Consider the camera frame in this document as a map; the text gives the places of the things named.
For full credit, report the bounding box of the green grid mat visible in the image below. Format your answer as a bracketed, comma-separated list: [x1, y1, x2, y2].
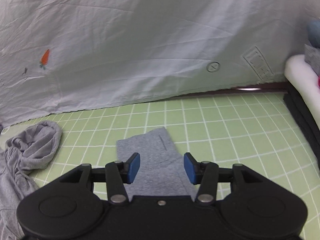
[0, 90, 320, 240]

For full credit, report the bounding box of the grey folded garment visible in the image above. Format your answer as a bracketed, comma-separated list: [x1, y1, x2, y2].
[304, 44, 320, 74]

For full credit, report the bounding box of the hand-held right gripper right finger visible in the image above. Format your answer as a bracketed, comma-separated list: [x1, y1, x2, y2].
[184, 152, 272, 205]

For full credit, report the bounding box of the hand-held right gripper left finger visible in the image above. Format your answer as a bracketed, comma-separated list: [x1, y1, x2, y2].
[54, 152, 140, 205]

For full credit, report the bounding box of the dark brown baseboard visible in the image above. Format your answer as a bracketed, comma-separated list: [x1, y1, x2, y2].
[175, 81, 288, 98]

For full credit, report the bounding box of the black folded garment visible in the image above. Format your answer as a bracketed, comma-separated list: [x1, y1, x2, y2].
[283, 84, 320, 155]

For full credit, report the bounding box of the grey zip hoodie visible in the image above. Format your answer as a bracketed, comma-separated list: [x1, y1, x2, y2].
[0, 121, 197, 240]

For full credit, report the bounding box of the pale carrot-print bed sheet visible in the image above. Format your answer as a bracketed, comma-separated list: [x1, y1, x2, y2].
[0, 0, 320, 128]

